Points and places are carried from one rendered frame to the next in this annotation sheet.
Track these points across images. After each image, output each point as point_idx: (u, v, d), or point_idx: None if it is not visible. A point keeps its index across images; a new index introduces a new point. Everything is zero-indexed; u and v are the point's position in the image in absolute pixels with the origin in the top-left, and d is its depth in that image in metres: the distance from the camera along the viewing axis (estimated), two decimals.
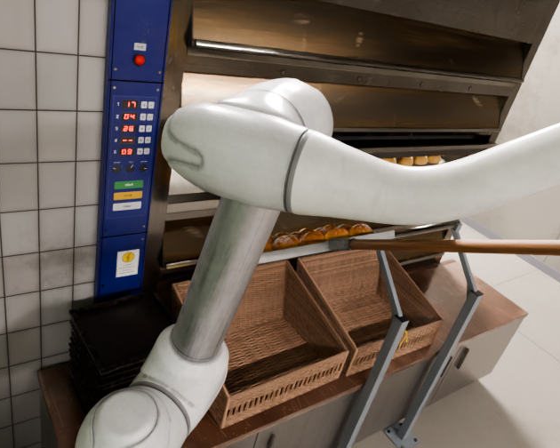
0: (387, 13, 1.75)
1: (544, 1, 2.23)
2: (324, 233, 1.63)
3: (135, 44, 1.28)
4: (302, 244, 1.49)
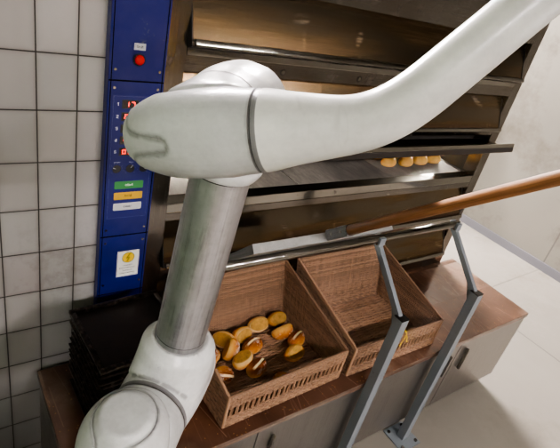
0: (387, 13, 1.75)
1: None
2: None
3: (135, 44, 1.28)
4: None
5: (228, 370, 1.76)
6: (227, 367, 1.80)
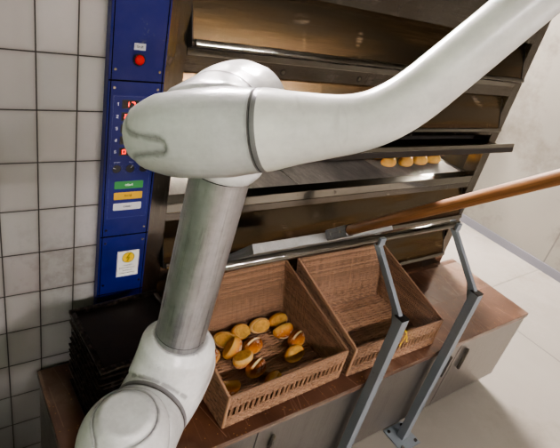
0: (387, 13, 1.75)
1: None
2: None
3: (135, 44, 1.28)
4: None
5: (230, 394, 1.71)
6: (237, 383, 1.73)
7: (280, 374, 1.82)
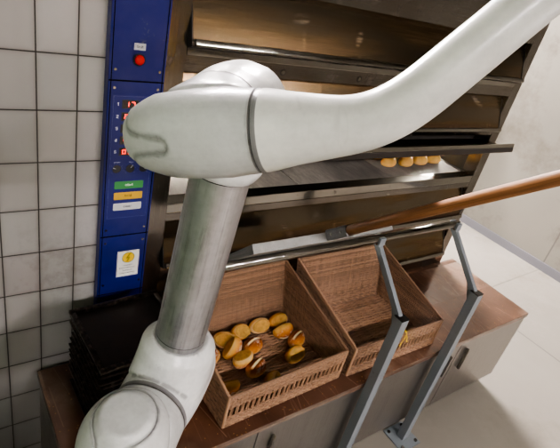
0: (387, 13, 1.75)
1: None
2: None
3: (135, 44, 1.28)
4: None
5: (230, 394, 1.71)
6: (237, 383, 1.73)
7: (278, 373, 1.82)
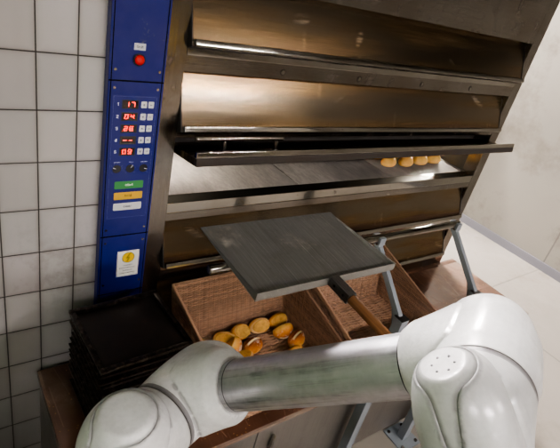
0: (387, 13, 1.75)
1: (544, 1, 2.23)
2: None
3: (135, 44, 1.28)
4: None
5: None
6: None
7: None
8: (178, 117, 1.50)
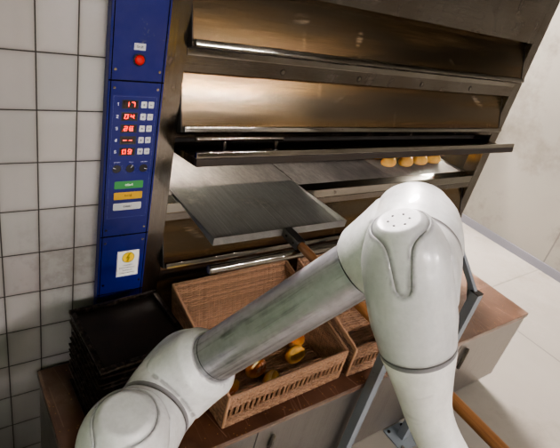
0: (387, 13, 1.75)
1: (544, 1, 2.23)
2: None
3: (135, 44, 1.28)
4: None
5: (229, 394, 1.71)
6: (236, 382, 1.73)
7: (276, 372, 1.82)
8: (178, 117, 1.50)
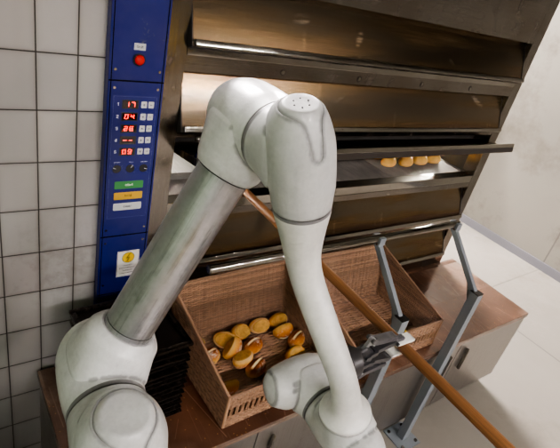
0: (387, 13, 1.75)
1: (544, 1, 2.23)
2: None
3: (135, 44, 1.28)
4: None
5: (229, 394, 1.71)
6: (236, 382, 1.73)
7: None
8: (178, 117, 1.50)
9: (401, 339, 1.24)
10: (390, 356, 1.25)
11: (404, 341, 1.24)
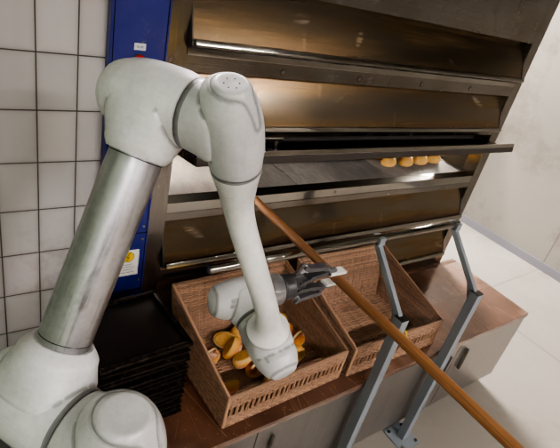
0: (387, 13, 1.75)
1: (544, 1, 2.23)
2: None
3: (135, 44, 1.28)
4: None
5: (229, 394, 1.71)
6: (236, 382, 1.73)
7: None
8: None
9: (333, 270, 1.43)
10: (324, 285, 1.44)
11: (336, 273, 1.43)
